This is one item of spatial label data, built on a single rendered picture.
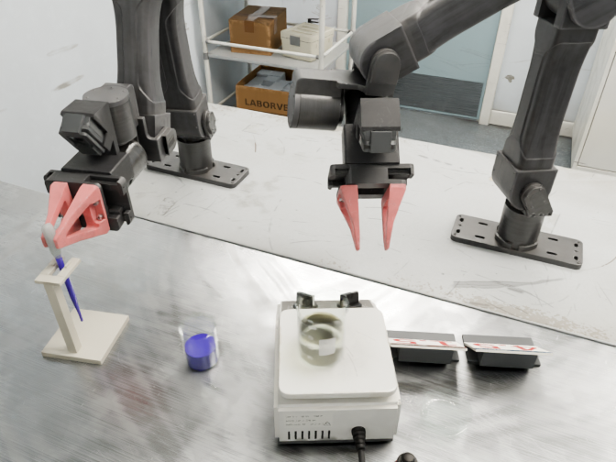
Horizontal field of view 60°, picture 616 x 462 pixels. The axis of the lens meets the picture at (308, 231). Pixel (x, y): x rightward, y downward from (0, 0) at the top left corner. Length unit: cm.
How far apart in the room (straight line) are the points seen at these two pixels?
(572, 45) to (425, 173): 42
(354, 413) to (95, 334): 36
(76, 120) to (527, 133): 58
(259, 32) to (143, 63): 201
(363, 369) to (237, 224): 43
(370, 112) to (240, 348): 34
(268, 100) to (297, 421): 239
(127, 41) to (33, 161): 140
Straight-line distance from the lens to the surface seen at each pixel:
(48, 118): 219
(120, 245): 92
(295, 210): 95
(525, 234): 89
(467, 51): 348
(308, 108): 67
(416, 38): 67
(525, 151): 81
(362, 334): 61
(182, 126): 99
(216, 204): 98
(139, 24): 82
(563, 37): 76
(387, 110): 60
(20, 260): 94
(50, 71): 218
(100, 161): 73
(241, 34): 283
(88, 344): 75
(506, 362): 72
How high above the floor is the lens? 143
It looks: 36 degrees down
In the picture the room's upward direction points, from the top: straight up
